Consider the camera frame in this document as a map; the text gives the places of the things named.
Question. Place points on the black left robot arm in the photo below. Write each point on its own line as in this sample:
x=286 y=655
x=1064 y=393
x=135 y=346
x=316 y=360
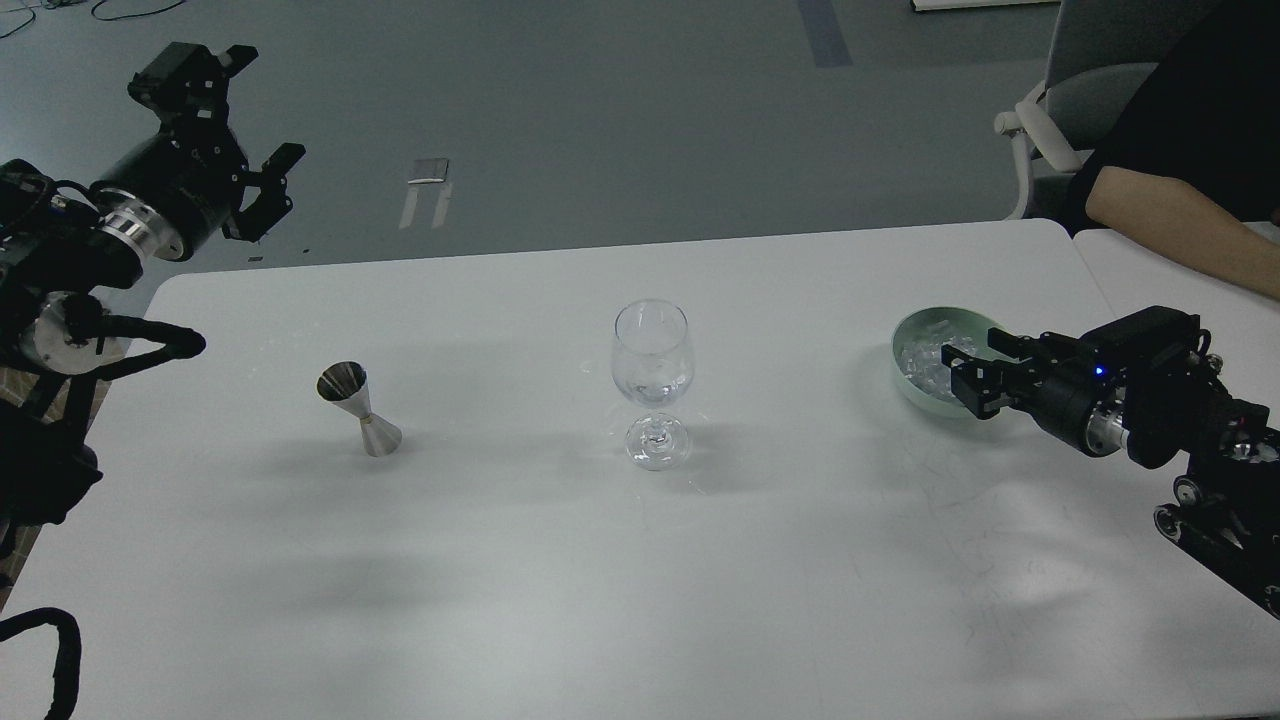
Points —
x=62 y=240

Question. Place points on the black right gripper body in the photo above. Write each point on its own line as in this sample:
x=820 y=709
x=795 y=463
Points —
x=1071 y=395

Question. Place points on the person forearm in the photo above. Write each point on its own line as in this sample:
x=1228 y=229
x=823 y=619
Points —
x=1171 y=218

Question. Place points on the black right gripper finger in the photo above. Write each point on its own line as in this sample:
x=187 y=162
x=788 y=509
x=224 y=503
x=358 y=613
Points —
x=978 y=383
x=1019 y=347

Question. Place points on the grey tape strips on floor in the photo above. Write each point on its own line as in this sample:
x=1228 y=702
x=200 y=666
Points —
x=428 y=193

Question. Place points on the clear ice cubes pile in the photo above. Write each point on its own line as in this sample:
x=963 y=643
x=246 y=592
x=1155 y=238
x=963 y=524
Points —
x=921 y=361

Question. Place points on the green bowl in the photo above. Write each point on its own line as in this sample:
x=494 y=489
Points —
x=938 y=321

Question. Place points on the clear wine glass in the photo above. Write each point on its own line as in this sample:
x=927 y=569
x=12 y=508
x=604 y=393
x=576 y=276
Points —
x=652 y=365

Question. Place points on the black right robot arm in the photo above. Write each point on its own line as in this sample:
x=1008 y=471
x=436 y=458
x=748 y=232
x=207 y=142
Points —
x=1149 y=385

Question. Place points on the steel double jigger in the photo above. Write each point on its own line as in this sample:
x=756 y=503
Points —
x=346 y=386

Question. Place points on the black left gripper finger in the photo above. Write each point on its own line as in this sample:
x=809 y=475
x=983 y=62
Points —
x=186 y=86
x=260 y=197

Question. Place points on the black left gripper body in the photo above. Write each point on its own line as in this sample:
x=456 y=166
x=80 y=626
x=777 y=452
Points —
x=169 y=194

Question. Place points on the white office chair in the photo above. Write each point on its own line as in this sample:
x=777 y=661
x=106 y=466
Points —
x=1100 y=54

